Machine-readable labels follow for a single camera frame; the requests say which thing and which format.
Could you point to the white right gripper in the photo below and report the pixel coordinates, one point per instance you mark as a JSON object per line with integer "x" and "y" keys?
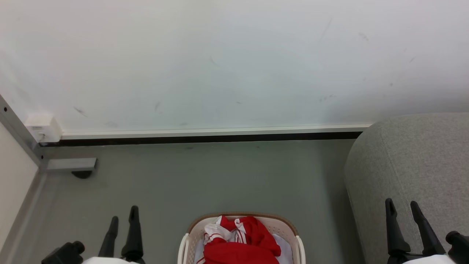
{"x": 427, "y": 260}

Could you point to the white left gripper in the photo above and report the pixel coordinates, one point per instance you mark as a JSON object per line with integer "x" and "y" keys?
{"x": 106, "y": 261}

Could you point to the red and white garment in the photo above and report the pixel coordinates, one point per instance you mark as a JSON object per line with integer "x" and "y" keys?
{"x": 242, "y": 249}

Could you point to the cream perforated plastic laundry basket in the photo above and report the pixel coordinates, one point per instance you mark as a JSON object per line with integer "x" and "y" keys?
{"x": 285, "y": 229}

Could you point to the grey fabric ottoman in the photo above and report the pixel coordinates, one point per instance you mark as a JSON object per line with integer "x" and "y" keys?
{"x": 414, "y": 161}

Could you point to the black round floor foot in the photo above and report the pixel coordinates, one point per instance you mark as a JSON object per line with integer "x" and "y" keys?
{"x": 81, "y": 174}

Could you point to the white and black baseboard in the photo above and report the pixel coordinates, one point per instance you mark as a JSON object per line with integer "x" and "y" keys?
{"x": 212, "y": 135}

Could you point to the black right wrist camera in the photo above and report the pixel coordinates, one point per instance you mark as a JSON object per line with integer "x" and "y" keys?
{"x": 458, "y": 247}

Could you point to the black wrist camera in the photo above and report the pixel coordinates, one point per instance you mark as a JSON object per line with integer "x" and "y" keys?
{"x": 458, "y": 247}
{"x": 64, "y": 253}

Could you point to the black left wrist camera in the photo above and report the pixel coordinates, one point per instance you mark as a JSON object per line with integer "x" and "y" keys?
{"x": 64, "y": 253}

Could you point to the grey metal foot bracket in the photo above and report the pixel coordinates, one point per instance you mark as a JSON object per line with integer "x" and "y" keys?
{"x": 71, "y": 164}

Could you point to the white wall junction box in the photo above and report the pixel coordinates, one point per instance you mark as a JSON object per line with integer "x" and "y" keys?
{"x": 43, "y": 126}

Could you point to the grey metal frame foot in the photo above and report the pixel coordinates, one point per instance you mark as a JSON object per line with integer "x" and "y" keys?
{"x": 18, "y": 128}

